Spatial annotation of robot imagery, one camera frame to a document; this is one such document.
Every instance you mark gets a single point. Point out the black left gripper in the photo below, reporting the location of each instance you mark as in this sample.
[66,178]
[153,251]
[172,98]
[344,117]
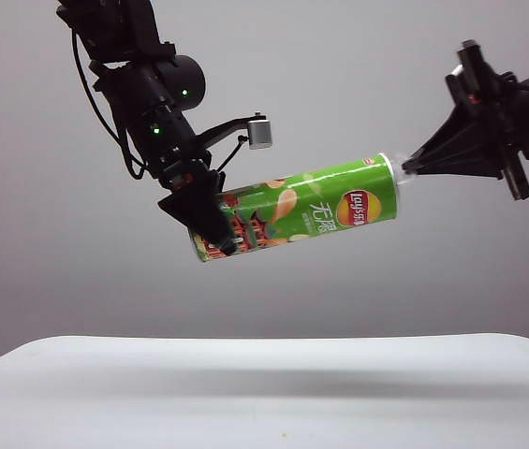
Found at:
[184,166]

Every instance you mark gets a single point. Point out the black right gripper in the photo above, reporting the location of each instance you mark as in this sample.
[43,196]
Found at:
[503,126]

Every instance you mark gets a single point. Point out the transparent plastic chip tray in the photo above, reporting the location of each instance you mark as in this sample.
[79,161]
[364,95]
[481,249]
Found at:
[397,161]

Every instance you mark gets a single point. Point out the green Lay's chip tub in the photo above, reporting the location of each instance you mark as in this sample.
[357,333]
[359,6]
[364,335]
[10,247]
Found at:
[320,210]

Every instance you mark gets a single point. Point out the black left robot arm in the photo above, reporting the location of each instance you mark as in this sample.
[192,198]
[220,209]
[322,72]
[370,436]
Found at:
[151,84]

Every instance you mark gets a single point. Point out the black left camera bracket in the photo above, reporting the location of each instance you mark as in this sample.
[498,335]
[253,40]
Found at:
[219,131]

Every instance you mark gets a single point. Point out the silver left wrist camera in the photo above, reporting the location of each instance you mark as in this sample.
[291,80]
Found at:
[260,134]

